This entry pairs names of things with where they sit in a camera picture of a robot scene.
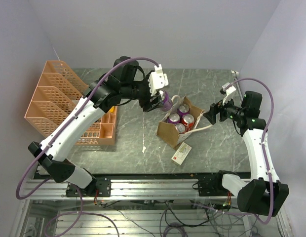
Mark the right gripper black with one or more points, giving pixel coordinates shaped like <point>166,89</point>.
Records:
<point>214,109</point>

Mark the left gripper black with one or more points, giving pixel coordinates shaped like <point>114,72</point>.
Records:
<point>146,104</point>

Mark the purple fanta can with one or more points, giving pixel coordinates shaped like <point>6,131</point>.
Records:
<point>173,118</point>
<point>183,109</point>
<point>166,102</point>

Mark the red cola can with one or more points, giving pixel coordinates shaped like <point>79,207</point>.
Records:
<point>181,129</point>
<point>188,121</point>

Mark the purple Fanta can front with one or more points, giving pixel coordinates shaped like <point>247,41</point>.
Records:
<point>173,118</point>

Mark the red cola can back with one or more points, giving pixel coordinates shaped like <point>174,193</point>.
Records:
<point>181,129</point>

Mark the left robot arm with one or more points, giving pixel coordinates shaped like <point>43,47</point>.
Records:
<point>138,78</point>

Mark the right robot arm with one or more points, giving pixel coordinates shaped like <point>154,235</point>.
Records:
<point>264,194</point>

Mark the small white cardboard box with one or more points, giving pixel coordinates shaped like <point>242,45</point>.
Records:
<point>181,154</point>

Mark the orange plastic desk organizer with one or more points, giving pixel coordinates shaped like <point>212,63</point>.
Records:
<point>57,93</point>

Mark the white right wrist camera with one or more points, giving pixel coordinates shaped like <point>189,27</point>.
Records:
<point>228,90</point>

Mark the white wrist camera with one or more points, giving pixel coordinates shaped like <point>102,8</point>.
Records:
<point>157,80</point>
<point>228,90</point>

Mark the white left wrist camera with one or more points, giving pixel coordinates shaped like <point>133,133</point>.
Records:
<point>157,80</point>

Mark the aluminium corner rail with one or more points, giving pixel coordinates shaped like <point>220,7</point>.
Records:
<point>235,75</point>

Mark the aluminium mounting rail frame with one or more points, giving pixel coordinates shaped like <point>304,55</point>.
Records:
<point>141,205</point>

